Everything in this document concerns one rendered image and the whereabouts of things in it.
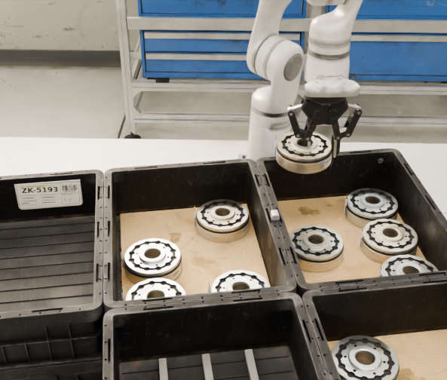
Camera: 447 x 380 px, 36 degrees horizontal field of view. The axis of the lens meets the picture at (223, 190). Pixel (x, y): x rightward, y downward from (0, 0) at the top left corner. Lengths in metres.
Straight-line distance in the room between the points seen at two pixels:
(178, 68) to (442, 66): 1.18
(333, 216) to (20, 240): 0.62
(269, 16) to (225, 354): 0.69
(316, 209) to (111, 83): 2.64
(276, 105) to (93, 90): 2.49
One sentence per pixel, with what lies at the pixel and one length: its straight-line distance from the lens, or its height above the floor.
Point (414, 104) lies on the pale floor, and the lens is 3.81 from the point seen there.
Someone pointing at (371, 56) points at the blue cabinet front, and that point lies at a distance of 3.19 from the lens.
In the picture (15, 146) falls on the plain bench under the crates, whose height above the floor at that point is 0.70.
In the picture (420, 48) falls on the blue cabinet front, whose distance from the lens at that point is 3.22.
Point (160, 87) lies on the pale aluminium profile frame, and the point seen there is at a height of 0.28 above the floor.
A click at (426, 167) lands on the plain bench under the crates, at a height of 0.70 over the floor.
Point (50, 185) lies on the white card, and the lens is 1.39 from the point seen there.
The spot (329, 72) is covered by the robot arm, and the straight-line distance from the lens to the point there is 1.20.
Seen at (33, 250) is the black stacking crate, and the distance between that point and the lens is 1.37.
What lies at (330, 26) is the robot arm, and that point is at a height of 1.24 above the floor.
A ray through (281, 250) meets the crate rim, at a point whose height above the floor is 0.93.
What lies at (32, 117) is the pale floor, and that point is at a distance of 3.67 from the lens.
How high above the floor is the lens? 1.66
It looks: 34 degrees down
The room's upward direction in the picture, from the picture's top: straight up
